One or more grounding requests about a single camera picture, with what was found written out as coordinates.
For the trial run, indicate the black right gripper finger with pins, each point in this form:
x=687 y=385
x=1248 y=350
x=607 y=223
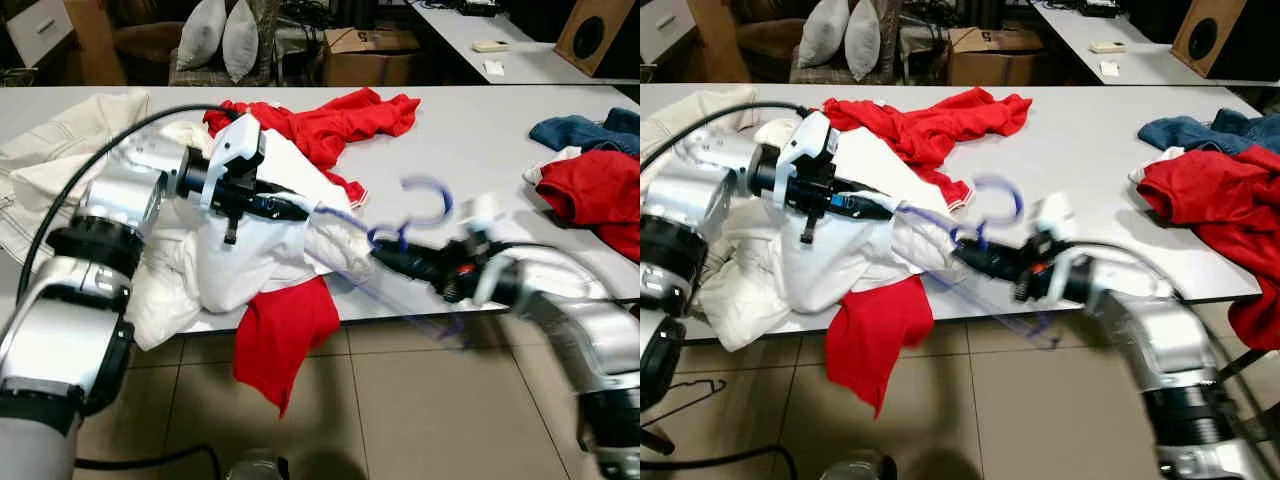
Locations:
x=410 y=260
x=425 y=278
x=988 y=258
x=1002 y=276

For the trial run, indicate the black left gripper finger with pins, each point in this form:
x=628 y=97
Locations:
x=868 y=202
x=295 y=202
x=872 y=215
x=298 y=215

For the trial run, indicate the white shirt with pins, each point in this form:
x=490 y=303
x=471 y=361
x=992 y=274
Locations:
x=830 y=265
x=240 y=265

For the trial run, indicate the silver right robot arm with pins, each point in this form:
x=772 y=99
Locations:
x=1150 y=320
x=590 y=330

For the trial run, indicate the red shirt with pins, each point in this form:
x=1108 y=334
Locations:
x=340 y=125
x=940 y=125

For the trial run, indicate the small white cloth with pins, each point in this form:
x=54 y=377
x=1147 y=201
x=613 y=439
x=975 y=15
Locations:
x=1152 y=165
x=545 y=165

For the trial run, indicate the grey checked fabric chair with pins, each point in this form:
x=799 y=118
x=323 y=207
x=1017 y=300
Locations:
x=893 y=65
x=268 y=65

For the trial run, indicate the crumpled red garment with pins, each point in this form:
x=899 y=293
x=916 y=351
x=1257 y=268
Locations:
x=600 y=195
x=1220 y=200

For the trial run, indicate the brown leather armchair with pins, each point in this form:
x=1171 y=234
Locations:
x=770 y=50
x=145 y=50

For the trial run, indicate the brown cardboard box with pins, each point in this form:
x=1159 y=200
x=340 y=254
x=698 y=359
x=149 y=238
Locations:
x=995 y=62
x=370 y=62

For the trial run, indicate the grey pillow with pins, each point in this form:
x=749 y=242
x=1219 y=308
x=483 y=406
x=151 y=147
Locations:
x=241 y=40
x=864 y=40
x=200 y=35
x=825 y=35

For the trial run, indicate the blue denim jeans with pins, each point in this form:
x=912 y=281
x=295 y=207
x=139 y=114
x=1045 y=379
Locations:
x=580 y=132
x=1190 y=132

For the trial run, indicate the tan wooden panel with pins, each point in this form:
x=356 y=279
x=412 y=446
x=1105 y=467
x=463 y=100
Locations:
x=718 y=40
x=92 y=40

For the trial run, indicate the small white card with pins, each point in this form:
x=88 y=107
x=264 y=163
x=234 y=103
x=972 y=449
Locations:
x=1110 y=70
x=494 y=68

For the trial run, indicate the long white table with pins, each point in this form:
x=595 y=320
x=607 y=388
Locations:
x=1150 y=62
x=530 y=60

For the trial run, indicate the white drawer cabinet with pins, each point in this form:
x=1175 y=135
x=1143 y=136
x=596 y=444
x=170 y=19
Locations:
x=665 y=30
x=40 y=30

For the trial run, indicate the white remote control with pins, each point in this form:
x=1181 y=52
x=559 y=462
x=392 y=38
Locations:
x=490 y=46
x=1108 y=47

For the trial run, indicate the black power strip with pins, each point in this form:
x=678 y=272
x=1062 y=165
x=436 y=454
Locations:
x=478 y=8
x=1097 y=8

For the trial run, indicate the wooden speaker box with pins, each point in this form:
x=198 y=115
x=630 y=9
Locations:
x=590 y=35
x=1212 y=35

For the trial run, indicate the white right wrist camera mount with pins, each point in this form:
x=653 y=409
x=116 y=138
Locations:
x=1052 y=212
x=482 y=212

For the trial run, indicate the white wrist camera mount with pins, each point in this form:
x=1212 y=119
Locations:
x=482 y=212
x=812 y=140
x=240 y=140
x=1052 y=212

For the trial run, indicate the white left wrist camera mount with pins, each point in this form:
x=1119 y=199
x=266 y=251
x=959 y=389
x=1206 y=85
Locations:
x=240 y=140
x=812 y=140

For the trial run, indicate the white table black frame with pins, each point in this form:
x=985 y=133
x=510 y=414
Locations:
x=1080 y=130
x=470 y=130

